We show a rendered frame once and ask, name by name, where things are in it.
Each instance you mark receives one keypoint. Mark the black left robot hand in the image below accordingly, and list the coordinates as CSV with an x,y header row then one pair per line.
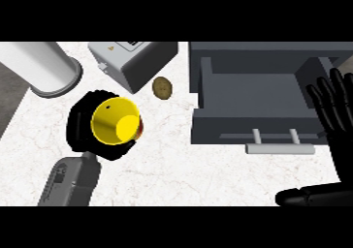
x,y
79,129

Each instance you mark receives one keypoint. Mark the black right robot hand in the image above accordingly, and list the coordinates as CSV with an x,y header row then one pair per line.
x,y
338,129

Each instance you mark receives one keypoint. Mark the yellow cup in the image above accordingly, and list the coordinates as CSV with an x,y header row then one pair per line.
x,y
114,121

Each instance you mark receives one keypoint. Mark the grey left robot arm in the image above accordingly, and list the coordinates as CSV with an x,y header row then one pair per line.
x,y
70,180

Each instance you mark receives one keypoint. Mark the dark grey open drawer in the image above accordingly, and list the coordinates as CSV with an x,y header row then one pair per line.
x,y
255,100

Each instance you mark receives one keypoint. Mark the white cylindrical appliance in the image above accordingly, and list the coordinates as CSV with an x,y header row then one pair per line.
x,y
37,68

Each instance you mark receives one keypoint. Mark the brown potato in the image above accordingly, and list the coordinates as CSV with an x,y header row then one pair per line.
x,y
162,87

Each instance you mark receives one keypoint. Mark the white and grey box appliance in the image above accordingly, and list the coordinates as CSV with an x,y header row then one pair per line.
x,y
131,61

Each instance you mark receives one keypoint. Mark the dark grey cabinet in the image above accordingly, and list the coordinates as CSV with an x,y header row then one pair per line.
x,y
274,51

